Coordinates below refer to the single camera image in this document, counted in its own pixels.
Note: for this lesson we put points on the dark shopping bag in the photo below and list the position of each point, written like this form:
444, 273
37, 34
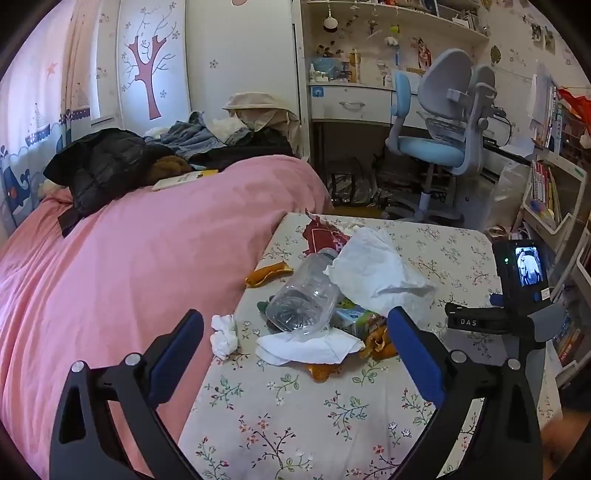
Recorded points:
348, 189

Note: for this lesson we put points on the white desk hutch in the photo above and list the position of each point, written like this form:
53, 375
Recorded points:
369, 50

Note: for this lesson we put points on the white desk with drawers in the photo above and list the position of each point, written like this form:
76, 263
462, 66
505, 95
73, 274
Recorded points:
351, 104

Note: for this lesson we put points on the brown plush cloth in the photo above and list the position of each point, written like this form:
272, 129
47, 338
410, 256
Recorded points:
168, 167

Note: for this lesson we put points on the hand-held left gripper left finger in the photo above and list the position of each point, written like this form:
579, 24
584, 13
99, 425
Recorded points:
178, 350

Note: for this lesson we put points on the green blue drink carton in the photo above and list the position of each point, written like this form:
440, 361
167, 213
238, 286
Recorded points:
355, 318

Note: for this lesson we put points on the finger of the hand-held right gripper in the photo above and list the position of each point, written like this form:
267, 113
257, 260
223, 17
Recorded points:
466, 321

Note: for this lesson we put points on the white book rack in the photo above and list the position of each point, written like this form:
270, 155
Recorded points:
568, 194

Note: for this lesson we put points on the small white tissue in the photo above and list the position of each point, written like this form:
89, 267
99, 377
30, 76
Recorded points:
224, 334

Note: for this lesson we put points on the row of upright books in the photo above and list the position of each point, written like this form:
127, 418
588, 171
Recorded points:
547, 115

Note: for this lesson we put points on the orange peel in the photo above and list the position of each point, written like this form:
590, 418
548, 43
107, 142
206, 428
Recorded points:
376, 344
323, 371
265, 274

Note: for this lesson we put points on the white cloth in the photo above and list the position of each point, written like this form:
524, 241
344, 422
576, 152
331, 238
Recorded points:
226, 128

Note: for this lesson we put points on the leaf wall decal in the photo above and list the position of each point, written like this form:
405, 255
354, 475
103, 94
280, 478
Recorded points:
496, 55

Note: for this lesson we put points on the dark garment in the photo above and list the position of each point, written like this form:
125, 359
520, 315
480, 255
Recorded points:
258, 147

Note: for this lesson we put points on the wardrobe door with tree decal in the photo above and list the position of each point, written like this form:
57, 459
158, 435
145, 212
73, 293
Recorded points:
147, 69

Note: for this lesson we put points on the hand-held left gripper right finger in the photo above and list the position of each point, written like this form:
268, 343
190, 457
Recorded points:
415, 355

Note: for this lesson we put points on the blue denim clothes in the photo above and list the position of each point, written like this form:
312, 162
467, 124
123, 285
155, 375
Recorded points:
194, 136

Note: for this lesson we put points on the red snack wrapper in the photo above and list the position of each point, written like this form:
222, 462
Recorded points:
321, 237

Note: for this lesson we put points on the red bag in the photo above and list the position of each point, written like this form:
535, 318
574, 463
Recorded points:
575, 104

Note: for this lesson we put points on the clear plastic bottle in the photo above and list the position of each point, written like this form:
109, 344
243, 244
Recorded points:
300, 300

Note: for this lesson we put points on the blue box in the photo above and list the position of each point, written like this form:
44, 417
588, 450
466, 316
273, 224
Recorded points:
325, 69

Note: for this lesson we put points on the black puffer jacket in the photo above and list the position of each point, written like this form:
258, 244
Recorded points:
101, 166

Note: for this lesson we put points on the pink printed curtain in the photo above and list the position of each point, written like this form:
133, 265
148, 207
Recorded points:
37, 115

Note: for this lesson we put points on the large white tissue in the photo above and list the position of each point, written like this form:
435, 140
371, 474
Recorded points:
369, 267

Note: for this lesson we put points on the pink blanket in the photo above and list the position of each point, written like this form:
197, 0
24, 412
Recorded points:
138, 254

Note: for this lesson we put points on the yellow book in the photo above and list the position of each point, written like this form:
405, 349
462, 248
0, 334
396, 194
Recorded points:
184, 179

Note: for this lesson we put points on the clear plastic bag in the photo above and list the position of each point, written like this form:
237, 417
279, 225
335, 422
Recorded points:
510, 194

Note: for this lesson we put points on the blue grey desk chair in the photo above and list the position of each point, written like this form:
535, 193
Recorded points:
438, 147

